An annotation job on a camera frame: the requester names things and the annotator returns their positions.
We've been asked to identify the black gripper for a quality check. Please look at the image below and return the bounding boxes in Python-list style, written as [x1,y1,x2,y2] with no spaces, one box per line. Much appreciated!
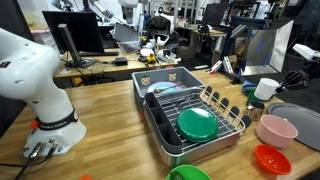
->
[275,61,320,93]

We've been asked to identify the white mug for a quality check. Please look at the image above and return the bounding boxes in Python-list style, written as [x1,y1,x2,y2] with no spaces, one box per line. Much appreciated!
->
[253,77,281,101]

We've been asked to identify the small metal jug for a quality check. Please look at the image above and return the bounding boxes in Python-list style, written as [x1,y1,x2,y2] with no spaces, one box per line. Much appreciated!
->
[246,100,266,122]

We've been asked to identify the large pink mug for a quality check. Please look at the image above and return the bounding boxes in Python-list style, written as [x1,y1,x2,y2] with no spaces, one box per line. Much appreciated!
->
[255,114,299,149]

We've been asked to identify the silver reflective panel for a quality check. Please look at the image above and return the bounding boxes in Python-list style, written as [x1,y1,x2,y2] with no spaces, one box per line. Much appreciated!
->
[241,19,295,76]

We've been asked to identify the round metal tray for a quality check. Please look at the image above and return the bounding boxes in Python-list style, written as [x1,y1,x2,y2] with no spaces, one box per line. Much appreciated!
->
[267,102,320,152]

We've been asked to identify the green plastic cup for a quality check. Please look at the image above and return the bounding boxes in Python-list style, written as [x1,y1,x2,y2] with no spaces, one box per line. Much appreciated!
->
[245,87,265,108]

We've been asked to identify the red colander bowl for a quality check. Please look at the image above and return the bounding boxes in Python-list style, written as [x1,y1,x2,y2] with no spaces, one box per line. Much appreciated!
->
[254,143,293,176]

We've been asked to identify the black background monitor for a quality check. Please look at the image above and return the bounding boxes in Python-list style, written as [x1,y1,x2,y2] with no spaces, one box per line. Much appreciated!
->
[201,2,230,28]

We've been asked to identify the green plate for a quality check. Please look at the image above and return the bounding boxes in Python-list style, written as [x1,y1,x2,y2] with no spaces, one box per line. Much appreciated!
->
[176,107,220,144]

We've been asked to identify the red utensil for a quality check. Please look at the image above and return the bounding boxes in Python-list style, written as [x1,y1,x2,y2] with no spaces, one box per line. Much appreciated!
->
[153,83,185,94]

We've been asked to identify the white VR headset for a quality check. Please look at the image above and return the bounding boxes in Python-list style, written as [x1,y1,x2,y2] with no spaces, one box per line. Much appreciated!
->
[156,48,182,64]

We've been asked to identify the pale blue plate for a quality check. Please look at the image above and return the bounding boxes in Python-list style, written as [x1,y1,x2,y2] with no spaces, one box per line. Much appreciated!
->
[146,81,184,95]

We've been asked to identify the grey plastic bin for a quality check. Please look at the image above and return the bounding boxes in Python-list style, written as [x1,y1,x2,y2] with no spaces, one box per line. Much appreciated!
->
[131,66,205,108]

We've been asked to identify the green plastic bowl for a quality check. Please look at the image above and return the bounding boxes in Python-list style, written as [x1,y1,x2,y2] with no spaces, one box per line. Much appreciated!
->
[165,164,213,180]

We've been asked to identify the yellow toy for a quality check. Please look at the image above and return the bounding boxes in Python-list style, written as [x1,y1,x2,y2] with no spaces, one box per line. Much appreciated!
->
[146,53,158,65]

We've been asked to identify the white bowl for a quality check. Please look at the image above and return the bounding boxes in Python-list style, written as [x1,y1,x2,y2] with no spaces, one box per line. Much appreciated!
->
[139,47,155,57]

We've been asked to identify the black power brick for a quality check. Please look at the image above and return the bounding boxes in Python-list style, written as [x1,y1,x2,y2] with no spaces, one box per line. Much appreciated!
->
[114,57,129,66]

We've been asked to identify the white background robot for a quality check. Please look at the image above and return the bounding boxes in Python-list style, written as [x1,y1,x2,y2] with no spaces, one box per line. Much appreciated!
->
[118,0,140,25]

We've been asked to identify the wooden desk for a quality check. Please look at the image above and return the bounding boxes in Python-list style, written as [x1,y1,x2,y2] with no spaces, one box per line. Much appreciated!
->
[54,48,180,80]

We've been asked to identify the black keyboard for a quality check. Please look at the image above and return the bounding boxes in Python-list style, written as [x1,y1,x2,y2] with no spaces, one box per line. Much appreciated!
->
[78,50,120,57]

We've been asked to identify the black monitor with stand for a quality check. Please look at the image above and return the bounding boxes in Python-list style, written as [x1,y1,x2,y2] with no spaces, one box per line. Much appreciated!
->
[42,10,106,69]

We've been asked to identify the black camera stand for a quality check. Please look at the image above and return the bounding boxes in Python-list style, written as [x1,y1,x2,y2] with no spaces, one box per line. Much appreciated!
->
[207,15,273,85]

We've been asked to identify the grey wire dish rack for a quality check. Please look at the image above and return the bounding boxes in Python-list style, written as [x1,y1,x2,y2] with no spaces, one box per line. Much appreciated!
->
[142,85,253,167]

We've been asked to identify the robot base cables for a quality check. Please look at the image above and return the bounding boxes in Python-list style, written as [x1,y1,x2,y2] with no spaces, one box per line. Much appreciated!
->
[0,142,58,180]

